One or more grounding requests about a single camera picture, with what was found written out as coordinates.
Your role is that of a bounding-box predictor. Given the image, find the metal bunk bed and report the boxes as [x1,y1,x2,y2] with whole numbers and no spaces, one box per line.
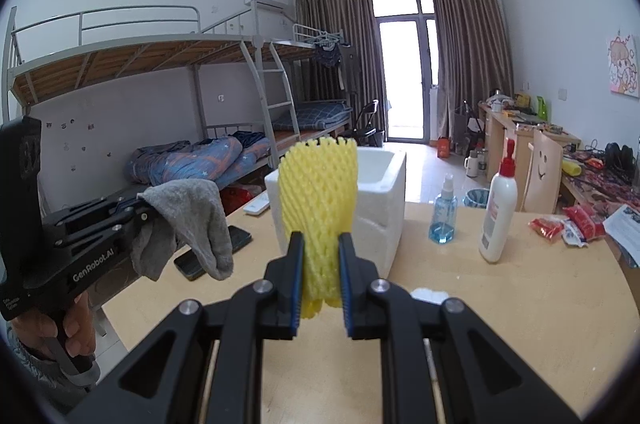
[2,5,296,215]
[270,24,356,155]

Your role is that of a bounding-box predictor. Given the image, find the wooden desk with drawers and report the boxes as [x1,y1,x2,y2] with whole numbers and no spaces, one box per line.
[477,101,581,185]

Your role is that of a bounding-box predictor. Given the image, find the blue spray bottle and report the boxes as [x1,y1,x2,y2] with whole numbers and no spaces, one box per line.
[428,174,458,245]

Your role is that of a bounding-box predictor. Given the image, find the hanging dark clothes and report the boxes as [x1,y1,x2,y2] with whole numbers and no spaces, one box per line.
[312,36,361,94]

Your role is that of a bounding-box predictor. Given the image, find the wooden chair smiley backrest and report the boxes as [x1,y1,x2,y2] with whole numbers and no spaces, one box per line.
[520,130,563,213]

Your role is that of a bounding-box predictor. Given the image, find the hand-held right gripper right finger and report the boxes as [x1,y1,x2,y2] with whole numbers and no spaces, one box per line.
[338,232,583,424]

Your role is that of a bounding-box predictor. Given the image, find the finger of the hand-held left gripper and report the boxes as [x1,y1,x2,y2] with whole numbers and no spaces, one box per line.
[42,195,151,232]
[49,210,157,251]

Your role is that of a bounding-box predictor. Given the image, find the grey sock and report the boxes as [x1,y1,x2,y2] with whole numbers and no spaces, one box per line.
[131,178,234,282]

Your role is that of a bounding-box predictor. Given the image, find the yellow foam fruit net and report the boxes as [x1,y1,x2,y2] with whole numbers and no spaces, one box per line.
[278,136,359,319]

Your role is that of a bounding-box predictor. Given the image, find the black folding chair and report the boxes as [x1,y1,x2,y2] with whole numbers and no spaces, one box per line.
[352,100,386,147]

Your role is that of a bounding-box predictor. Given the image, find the blue orange quilt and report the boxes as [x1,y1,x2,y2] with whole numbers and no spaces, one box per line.
[129,131,273,189]

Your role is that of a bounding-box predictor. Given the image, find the person's left forearm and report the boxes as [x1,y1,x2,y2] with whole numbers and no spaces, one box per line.
[7,334,101,415]

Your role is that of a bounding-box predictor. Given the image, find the printed paper sheet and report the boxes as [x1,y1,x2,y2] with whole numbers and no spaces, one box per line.
[602,204,640,267]

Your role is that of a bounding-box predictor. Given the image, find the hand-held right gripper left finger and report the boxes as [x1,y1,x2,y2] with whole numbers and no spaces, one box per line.
[67,231,306,424]

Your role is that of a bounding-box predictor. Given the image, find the glass balcony door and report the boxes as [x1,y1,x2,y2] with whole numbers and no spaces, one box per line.
[367,0,441,142]

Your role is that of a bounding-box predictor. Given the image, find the black smartphone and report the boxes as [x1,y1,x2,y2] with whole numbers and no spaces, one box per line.
[173,226,252,281]

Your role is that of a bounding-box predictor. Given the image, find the person's left hand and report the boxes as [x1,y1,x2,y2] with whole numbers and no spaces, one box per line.
[10,291,97,362]

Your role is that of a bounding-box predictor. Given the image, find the white lotion bottle red pump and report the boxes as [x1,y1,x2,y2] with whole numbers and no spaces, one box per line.
[478,138,519,263]

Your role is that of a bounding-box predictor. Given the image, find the blue waste bin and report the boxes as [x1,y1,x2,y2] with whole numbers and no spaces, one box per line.
[462,188,491,209]

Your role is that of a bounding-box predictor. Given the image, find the red snack packet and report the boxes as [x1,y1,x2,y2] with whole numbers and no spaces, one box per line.
[528,216,566,243]
[562,205,606,239]

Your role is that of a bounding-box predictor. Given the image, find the red plastic bag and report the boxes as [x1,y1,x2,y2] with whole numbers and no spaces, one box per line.
[220,184,263,215]

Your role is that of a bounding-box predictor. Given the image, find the patterned tablecloth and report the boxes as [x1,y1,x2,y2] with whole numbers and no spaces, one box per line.
[560,149,640,225]

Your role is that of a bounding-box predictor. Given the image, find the blue plaid mattress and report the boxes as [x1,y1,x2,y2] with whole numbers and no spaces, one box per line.
[272,100,352,131]

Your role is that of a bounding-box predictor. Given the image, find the brown curtain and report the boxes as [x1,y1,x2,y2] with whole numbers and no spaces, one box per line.
[294,0,387,139]
[428,0,515,139]

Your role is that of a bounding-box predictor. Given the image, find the white foam box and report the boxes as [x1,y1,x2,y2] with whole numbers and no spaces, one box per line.
[264,147,407,279]

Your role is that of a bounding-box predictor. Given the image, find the white snack packet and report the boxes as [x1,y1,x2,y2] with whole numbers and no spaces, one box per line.
[562,224,590,248]

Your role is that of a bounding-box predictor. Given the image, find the pink cartoon wall poster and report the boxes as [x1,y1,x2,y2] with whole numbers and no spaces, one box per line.
[606,34,640,97]

